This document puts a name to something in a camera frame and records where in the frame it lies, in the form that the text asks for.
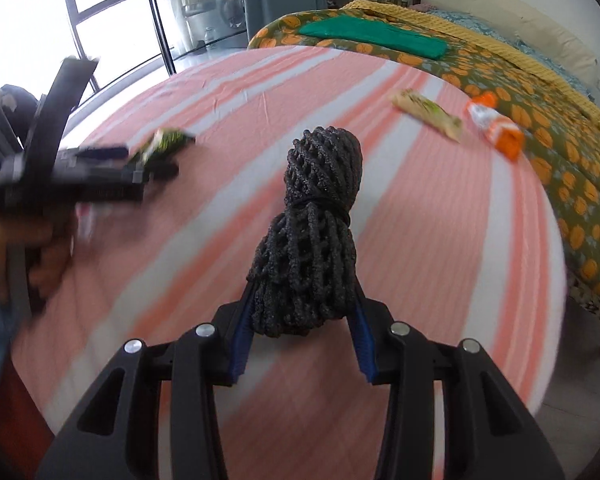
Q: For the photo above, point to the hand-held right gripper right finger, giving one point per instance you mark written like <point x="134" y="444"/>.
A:
<point x="366" y="347"/>

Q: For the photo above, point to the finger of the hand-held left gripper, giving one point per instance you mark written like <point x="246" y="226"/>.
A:
<point x="100" y="152"/>
<point x="155" y="171"/>

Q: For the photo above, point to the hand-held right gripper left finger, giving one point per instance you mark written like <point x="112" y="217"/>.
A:
<point x="240" y="345"/>

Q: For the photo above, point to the green yellow snack wrapper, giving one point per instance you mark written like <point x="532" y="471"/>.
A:
<point x="165" y="141"/>

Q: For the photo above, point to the black foam net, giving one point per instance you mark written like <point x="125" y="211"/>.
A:
<point x="310" y="240"/>

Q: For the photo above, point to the person's left hand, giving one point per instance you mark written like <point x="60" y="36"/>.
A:
<point x="55" y="250"/>

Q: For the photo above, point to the dark cloth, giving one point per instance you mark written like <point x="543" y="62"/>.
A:
<point x="15" y="105"/>

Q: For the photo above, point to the washing machine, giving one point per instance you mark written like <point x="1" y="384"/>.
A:
<point x="230" y="10"/>

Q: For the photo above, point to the beige snack wrapper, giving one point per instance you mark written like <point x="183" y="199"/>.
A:
<point x="425" y="112"/>

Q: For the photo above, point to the orange white packet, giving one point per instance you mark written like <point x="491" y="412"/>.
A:
<point x="497" y="127"/>

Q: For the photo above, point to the green cloth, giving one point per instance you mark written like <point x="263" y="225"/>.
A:
<point x="380" y="35"/>

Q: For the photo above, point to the pumpkin print blanket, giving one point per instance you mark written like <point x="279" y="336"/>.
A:
<point x="530" y="110"/>

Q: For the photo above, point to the yellow blanket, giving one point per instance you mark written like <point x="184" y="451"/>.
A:
<point x="395" y="10"/>

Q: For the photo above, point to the blue patterned sheet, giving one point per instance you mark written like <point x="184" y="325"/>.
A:
<point x="485" y="22"/>

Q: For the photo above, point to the cream pillow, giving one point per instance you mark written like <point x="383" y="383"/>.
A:
<point x="505" y="12"/>

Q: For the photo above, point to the black window frame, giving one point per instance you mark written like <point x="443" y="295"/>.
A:
<point x="155" y="10"/>

